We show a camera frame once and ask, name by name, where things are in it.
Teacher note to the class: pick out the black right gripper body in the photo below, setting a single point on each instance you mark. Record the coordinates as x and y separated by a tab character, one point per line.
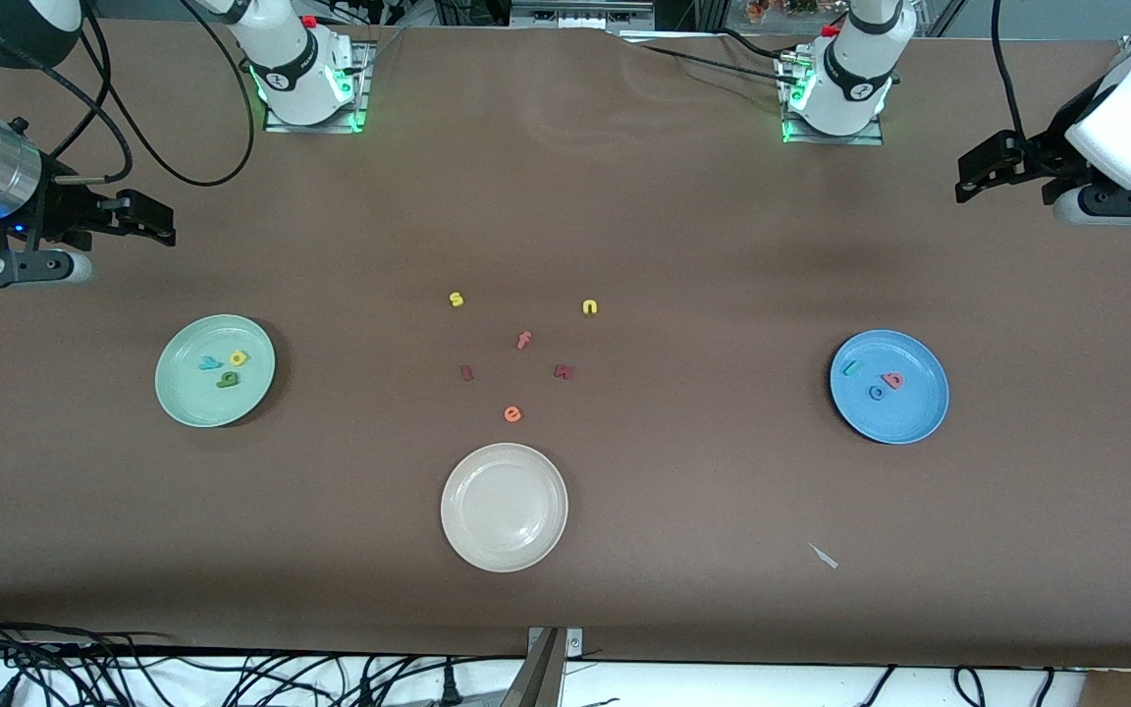
63	208

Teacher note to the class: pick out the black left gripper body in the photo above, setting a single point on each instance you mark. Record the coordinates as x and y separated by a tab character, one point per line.
1045	158

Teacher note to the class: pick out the teal foam letter y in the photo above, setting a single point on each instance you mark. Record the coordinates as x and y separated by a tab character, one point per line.
210	363

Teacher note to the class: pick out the green foam letter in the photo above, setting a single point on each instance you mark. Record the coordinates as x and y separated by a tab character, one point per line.
222	382

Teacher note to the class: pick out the pink foam letter b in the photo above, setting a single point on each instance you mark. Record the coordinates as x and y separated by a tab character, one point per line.
884	377

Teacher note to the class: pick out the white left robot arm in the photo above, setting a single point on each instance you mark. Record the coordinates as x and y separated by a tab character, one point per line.
855	79

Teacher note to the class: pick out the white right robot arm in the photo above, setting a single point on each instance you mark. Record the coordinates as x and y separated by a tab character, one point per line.
296	69

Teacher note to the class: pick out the light green plate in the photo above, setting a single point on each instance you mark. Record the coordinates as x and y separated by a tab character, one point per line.
192	393

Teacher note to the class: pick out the blue plate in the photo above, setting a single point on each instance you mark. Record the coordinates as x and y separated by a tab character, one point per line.
919	417

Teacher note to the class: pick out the small pale tape scrap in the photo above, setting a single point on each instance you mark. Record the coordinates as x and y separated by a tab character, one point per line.
824	556

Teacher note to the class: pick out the grey metal box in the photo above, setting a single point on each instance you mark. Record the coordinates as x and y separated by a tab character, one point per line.
580	15

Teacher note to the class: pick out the cream white plate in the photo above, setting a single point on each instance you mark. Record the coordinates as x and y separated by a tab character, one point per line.
504	508

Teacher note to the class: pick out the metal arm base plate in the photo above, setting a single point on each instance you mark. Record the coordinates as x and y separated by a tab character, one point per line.
821	140
362	88

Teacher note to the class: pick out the black metal frame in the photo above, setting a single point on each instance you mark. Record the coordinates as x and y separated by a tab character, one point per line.
472	12

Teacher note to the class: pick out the metal camera mounting post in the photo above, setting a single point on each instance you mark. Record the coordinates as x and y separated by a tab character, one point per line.
541	678

